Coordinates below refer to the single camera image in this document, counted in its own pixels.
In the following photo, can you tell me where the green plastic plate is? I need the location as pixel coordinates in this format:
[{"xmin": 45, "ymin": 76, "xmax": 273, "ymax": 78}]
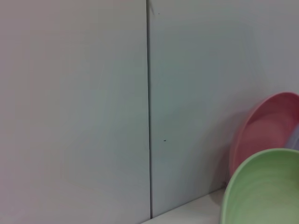
[{"xmin": 220, "ymin": 148, "xmax": 299, "ymax": 224}]

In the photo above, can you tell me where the pink plastic plate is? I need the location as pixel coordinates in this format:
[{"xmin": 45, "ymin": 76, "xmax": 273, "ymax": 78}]
[{"xmin": 228, "ymin": 91, "xmax": 299, "ymax": 185}]

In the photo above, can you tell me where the purple plastic plate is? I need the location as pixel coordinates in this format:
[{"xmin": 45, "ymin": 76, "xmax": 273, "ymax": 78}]
[{"xmin": 284, "ymin": 124, "xmax": 299, "ymax": 151}]

